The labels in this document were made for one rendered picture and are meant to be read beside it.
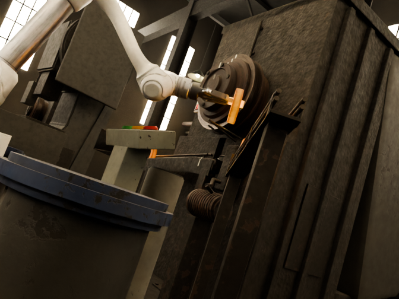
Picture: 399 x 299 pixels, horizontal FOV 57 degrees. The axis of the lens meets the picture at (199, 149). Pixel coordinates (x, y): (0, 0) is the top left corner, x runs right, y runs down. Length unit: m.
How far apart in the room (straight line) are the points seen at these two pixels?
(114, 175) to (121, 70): 3.72
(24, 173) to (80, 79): 3.88
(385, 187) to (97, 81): 3.29
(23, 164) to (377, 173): 2.06
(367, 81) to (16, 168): 1.98
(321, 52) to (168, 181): 1.15
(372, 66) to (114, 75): 3.13
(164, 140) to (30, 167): 0.46
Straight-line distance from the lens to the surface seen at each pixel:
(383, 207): 2.46
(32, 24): 1.73
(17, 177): 0.59
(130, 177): 1.02
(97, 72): 4.53
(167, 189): 1.11
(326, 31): 2.03
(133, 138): 0.97
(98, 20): 4.62
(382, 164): 2.39
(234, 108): 1.52
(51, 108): 6.23
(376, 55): 2.37
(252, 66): 2.03
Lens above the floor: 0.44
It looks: 9 degrees up
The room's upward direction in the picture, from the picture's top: 19 degrees clockwise
